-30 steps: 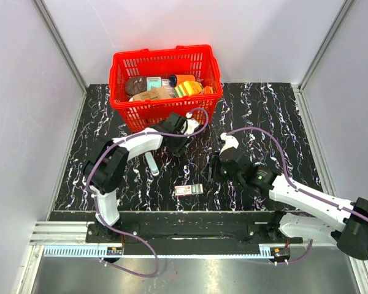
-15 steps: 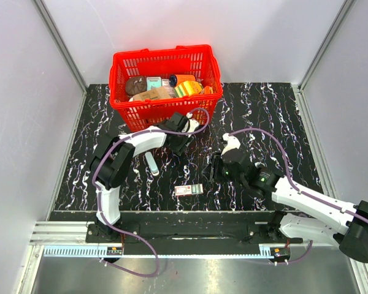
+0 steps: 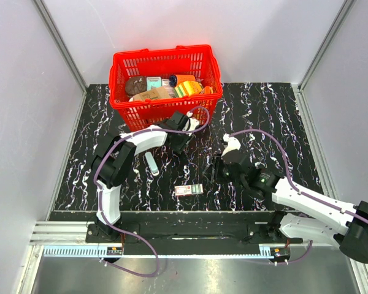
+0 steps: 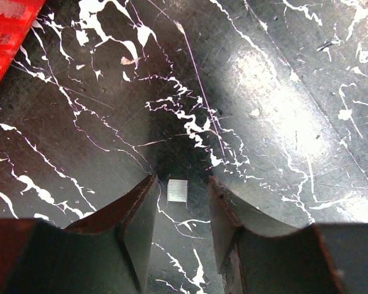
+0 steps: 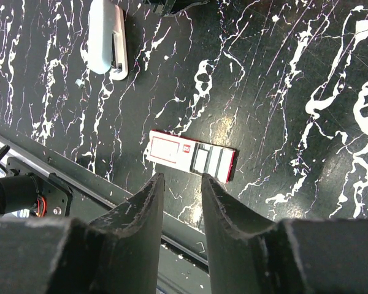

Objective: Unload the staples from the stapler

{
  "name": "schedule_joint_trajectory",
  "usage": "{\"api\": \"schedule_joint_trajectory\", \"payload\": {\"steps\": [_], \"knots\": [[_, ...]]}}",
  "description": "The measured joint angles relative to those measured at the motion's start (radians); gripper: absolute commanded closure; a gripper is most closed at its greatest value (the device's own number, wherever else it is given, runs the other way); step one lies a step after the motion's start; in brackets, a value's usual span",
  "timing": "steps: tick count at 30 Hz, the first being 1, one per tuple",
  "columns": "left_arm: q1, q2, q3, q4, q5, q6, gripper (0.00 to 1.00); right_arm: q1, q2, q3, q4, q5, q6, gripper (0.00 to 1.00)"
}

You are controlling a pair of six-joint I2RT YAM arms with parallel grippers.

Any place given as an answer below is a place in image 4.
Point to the red plastic shopping basket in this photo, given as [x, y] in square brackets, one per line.
[16, 18]

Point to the silver staple strip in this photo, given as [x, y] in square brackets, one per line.
[177, 191]

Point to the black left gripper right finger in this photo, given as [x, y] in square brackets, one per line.
[256, 253]

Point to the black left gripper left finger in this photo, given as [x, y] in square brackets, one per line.
[105, 252]

